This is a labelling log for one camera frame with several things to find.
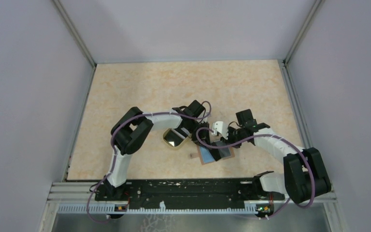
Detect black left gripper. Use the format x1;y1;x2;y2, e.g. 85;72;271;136
187;118;212;151

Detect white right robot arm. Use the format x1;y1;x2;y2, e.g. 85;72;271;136
226;109;332;204

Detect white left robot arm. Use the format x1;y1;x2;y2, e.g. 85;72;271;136
103;100;212;200

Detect beige oval tray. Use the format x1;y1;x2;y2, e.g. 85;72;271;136
163;128;190;150

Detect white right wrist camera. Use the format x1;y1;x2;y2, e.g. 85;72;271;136
211;121;228;140

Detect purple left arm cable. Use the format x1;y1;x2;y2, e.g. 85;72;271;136
86;101;213;224

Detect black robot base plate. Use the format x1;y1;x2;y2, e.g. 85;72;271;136
95;177;285;210

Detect white slotted cable duct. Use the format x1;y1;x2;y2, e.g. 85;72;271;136
57;201;258;215

